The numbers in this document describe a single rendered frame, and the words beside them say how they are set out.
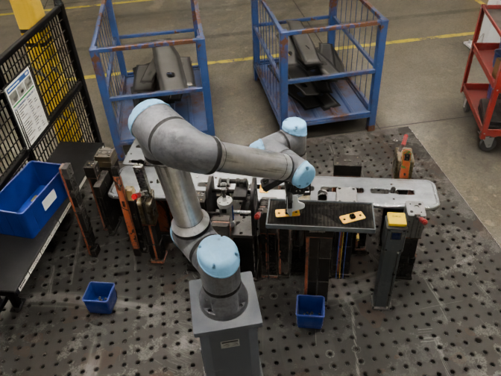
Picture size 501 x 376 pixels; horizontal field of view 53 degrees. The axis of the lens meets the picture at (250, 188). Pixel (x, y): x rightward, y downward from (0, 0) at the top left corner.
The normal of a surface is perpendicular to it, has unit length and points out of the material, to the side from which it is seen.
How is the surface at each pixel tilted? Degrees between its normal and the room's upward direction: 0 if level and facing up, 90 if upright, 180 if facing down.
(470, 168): 0
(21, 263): 0
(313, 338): 0
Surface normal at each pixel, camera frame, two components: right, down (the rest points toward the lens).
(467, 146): -0.04, -0.77
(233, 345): 0.16, 0.62
